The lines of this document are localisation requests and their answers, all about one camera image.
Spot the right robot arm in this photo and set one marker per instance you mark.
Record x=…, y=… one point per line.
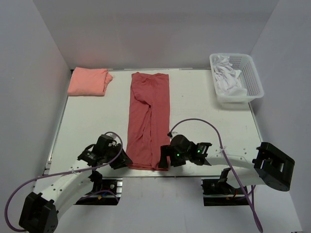
x=271, y=166

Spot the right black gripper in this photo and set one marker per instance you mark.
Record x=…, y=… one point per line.
x=167, y=151

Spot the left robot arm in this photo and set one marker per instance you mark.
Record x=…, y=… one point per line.
x=42, y=211

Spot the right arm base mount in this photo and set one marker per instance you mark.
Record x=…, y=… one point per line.
x=221, y=194

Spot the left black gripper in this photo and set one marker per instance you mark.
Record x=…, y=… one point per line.
x=122, y=161

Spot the white crumpled t-shirt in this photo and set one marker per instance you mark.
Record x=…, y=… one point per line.
x=227, y=78

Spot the red t-shirt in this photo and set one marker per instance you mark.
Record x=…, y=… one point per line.
x=149, y=119

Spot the white plastic basket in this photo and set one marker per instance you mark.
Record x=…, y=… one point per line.
x=249, y=78

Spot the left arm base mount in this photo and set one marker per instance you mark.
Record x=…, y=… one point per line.
x=105, y=192

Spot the folded salmon t-shirt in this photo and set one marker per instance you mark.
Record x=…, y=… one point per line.
x=89, y=82

